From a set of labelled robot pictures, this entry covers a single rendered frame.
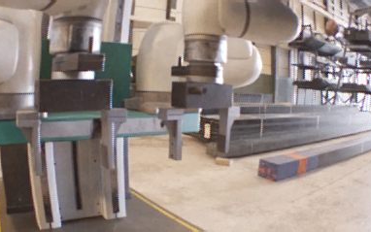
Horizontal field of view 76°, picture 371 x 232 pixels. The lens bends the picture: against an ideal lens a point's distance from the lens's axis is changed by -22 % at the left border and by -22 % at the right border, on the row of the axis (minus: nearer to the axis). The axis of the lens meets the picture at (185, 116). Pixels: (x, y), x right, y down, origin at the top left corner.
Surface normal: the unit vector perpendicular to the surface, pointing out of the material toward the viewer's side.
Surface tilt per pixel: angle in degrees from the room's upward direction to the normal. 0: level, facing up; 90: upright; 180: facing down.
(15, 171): 90
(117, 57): 90
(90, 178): 90
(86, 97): 90
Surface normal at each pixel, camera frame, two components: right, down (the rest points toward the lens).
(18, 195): 0.62, 0.11
